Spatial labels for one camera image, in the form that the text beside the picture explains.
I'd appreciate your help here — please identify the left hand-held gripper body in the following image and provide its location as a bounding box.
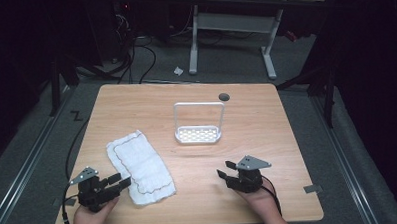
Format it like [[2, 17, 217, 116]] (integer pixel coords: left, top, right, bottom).
[[67, 165, 122, 215]]

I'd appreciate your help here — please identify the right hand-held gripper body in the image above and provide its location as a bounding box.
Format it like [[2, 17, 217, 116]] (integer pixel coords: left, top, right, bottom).
[[223, 153, 273, 195]]

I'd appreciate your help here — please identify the white towel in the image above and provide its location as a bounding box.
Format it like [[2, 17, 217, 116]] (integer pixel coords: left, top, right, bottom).
[[105, 128, 178, 208]]

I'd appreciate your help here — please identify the person's right hand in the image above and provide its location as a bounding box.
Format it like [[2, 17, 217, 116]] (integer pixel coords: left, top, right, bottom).
[[236, 179, 292, 224]]

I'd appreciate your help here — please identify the grey tape piece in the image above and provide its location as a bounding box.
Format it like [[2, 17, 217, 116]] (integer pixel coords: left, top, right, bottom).
[[51, 196, 78, 208], [302, 184, 323, 194]]

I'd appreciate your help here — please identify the white plastic rack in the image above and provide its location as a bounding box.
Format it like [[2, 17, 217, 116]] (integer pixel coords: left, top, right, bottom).
[[172, 100, 228, 147]]

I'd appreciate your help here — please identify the black stand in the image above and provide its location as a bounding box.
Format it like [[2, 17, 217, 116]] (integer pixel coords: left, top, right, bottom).
[[273, 50, 340, 131], [46, 55, 83, 117]]

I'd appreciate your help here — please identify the white-legged desk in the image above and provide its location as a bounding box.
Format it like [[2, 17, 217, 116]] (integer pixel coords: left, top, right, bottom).
[[186, 0, 330, 84]]

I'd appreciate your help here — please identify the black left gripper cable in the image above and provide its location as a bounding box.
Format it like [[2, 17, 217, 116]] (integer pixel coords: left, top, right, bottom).
[[57, 118, 94, 224]]

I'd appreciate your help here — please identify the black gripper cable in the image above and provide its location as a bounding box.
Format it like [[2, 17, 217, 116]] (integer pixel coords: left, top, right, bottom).
[[261, 174, 284, 218], [57, 118, 94, 224]]

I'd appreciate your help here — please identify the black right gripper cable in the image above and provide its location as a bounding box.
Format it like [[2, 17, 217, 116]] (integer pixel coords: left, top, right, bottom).
[[261, 174, 284, 218]]

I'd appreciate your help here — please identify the metal floor rail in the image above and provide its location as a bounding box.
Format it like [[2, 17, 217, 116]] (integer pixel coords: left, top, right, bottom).
[[0, 85, 77, 224], [309, 92, 380, 224]]

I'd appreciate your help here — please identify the bundle of black cables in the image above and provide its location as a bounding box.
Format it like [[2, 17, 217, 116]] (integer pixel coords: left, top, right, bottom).
[[72, 11, 159, 87]]

